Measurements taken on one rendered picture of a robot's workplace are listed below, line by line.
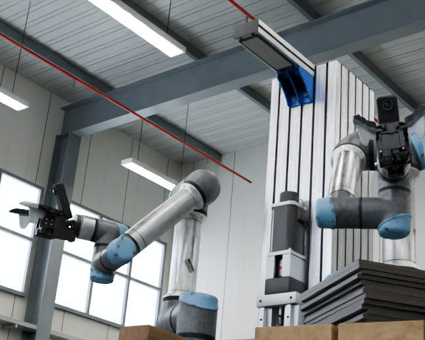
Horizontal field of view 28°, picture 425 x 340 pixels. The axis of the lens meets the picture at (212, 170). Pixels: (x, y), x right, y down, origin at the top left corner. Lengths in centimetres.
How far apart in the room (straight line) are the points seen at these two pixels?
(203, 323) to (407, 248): 63
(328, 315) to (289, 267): 158
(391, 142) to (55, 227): 110
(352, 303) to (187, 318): 169
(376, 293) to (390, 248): 146
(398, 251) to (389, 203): 26
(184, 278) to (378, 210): 85
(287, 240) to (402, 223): 56
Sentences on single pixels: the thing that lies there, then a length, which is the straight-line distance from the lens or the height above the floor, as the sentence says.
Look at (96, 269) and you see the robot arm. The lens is 254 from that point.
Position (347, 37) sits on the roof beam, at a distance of 1117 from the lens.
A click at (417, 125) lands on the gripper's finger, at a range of 183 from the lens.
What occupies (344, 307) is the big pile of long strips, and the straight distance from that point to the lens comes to 80.
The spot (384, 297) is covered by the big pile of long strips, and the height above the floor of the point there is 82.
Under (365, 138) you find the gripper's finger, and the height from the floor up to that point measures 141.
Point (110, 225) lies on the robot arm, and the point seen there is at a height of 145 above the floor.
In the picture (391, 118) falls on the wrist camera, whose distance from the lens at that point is 192.
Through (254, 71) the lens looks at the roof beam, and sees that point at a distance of 1185.
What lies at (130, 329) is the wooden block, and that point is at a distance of 131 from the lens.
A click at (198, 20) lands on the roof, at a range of 1199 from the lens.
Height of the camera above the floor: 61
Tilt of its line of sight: 23 degrees up
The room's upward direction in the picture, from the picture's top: 5 degrees clockwise
